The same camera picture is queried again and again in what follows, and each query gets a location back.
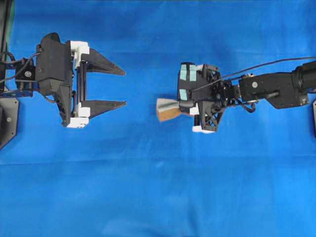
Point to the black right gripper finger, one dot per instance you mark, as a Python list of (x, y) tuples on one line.
[(185, 106)]

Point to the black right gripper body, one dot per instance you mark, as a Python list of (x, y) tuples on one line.
[(207, 115)]

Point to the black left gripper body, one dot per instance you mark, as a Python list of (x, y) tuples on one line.
[(73, 114)]

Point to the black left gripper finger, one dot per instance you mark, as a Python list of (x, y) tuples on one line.
[(98, 107), (96, 62)]

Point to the white and orange sponge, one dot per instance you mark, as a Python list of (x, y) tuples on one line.
[(167, 109)]

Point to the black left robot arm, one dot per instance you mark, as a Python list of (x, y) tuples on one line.
[(23, 83)]

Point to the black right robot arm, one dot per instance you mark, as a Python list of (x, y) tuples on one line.
[(282, 89)]

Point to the blue table cloth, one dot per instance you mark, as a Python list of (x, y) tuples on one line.
[(128, 175)]

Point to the green backdrop panel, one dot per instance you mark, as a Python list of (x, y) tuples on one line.
[(9, 20)]

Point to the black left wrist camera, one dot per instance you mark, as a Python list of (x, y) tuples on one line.
[(54, 67)]

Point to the black taped right wrist camera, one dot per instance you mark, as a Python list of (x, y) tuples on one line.
[(191, 77)]

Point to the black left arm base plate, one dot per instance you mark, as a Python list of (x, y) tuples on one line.
[(9, 111)]

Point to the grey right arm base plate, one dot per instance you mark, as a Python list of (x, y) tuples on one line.
[(314, 115)]

